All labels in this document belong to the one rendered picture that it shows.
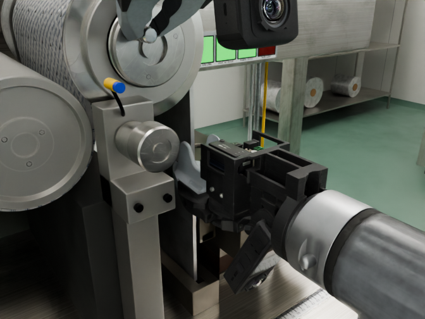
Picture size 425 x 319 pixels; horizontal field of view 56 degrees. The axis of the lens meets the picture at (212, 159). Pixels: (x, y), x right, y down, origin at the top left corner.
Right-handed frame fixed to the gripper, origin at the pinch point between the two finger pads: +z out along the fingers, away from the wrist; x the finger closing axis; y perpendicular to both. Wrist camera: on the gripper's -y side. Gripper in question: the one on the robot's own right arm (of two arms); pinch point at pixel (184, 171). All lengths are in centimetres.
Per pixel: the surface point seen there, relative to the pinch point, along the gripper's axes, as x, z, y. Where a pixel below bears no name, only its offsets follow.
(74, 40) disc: 12.4, -2.6, 16.8
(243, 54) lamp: -34.9, 29.4, 7.7
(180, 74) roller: 2.3, -3.4, 12.8
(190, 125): 0.3, -1.9, 6.6
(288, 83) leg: -71, 49, -7
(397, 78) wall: -444, 214, -79
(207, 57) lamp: -24.9, 29.4, 7.8
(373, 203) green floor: -198, 83, -109
